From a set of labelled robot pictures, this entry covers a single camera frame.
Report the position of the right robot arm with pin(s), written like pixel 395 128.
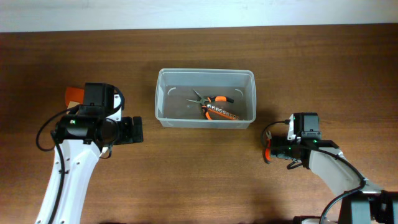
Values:
pixel 361 200

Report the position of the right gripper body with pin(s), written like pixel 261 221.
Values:
pixel 278 141

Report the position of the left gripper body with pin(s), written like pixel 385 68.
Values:
pixel 126 134

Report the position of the orange scraper wooden handle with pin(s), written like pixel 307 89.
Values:
pixel 73 96

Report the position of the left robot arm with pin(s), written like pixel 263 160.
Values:
pixel 85 132

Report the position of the long nose pliers orange black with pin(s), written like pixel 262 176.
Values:
pixel 203 101

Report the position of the clear plastic container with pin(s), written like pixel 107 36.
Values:
pixel 176 85

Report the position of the small red cutter pliers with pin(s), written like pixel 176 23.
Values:
pixel 267 144

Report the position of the orange socket bit rail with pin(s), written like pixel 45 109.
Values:
pixel 222 113

